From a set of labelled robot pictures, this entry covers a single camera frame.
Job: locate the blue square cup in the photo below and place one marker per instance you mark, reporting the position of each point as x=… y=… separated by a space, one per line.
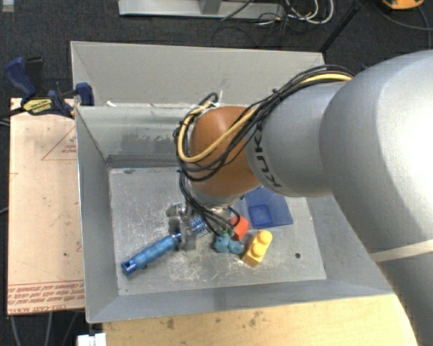
x=268 y=211

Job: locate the orange-red block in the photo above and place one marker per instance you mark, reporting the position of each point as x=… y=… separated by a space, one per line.
x=241 y=228

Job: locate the grey metal bin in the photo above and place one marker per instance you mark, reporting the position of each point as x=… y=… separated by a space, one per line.
x=148 y=200

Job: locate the teal blue toy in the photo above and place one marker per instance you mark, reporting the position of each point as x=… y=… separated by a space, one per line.
x=226 y=245

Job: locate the brown cardboard board red print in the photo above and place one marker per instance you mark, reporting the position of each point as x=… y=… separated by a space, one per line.
x=43 y=207

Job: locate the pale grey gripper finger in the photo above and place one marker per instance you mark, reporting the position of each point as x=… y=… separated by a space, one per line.
x=174 y=217
x=189 y=243

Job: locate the yellow toy brick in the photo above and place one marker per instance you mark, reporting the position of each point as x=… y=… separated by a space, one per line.
x=258 y=248

